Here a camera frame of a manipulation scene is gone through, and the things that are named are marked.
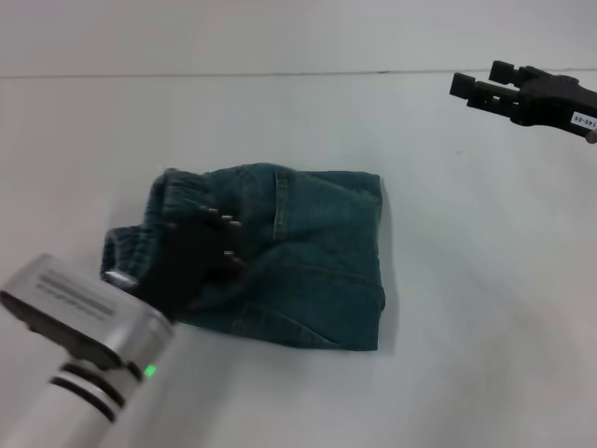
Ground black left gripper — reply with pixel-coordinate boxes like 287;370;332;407
138;203;249;324

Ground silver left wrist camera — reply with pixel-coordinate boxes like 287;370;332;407
0;253;174;374

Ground blue washed denim shorts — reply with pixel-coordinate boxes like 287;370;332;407
101;161;387;352

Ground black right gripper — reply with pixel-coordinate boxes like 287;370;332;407
449;59;597;139

